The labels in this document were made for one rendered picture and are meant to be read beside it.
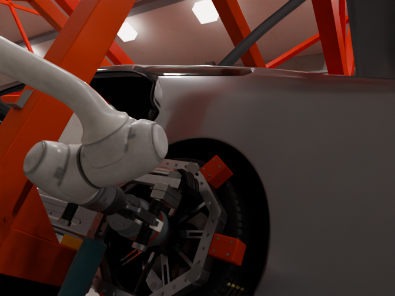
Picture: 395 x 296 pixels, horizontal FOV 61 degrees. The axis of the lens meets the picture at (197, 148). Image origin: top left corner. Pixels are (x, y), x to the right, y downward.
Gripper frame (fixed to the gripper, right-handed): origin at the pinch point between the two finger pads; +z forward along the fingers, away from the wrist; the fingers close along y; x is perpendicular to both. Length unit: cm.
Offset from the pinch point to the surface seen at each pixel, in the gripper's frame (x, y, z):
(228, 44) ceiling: 568, -364, 484
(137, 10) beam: 548, -548, 323
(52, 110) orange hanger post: 31, -60, -10
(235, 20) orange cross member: 178, -62, 83
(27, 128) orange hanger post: 19, -60, -14
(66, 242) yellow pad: -13, -71, 36
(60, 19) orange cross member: 184, -255, 57
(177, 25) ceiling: 568, -482, 402
